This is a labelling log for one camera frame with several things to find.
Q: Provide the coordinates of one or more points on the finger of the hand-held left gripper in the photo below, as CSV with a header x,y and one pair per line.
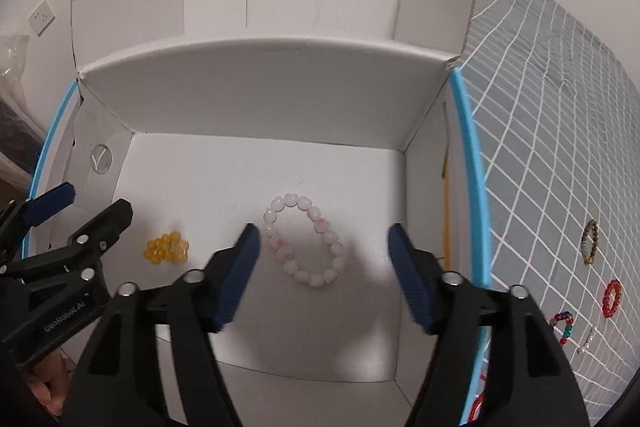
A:
x,y
50,203
112,219

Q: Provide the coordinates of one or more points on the grey checked bed sheet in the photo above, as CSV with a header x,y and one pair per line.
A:
x,y
550,107

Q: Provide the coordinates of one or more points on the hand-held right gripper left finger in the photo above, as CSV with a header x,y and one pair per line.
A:
x,y
240,277

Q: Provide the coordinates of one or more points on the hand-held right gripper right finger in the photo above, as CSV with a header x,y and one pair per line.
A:
x,y
407,267

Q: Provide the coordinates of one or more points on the dark wrapped bundle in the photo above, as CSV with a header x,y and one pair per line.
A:
x,y
17,132

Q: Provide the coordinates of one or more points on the person's left hand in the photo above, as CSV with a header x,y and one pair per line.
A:
x,y
47,384

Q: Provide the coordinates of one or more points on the white cardboard box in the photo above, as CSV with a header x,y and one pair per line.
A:
x,y
250,107

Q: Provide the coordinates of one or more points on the white wall socket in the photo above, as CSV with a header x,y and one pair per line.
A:
x,y
41,17

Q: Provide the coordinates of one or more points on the clear plastic bag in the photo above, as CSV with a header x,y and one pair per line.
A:
x,y
12,62

